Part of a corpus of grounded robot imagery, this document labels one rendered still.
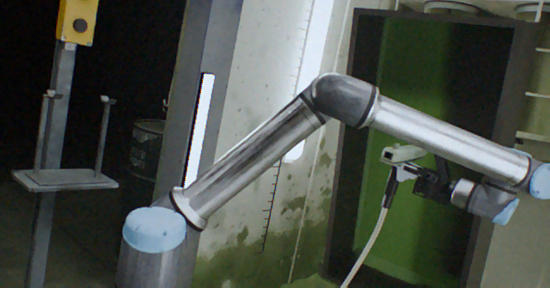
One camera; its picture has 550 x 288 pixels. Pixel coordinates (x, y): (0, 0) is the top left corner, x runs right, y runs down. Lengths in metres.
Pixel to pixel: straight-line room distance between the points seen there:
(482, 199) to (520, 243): 1.52
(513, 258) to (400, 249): 0.80
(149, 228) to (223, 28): 1.14
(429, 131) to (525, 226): 1.88
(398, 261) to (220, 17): 1.44
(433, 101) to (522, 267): 1.21
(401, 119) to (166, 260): 0.66
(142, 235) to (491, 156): 0.88
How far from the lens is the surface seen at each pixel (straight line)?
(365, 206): 2.33
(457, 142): 1.20
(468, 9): 3.06
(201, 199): 1.27
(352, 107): 1.10
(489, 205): 1.45
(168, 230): 1.12
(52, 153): 1.95
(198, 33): 2.01
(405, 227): 2.28
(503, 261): 2.92
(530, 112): 2.81
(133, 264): 1.15
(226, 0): 2.04
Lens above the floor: 1.30
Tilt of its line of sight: 7 degrees down
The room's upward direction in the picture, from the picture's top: 11 degrees clockwise
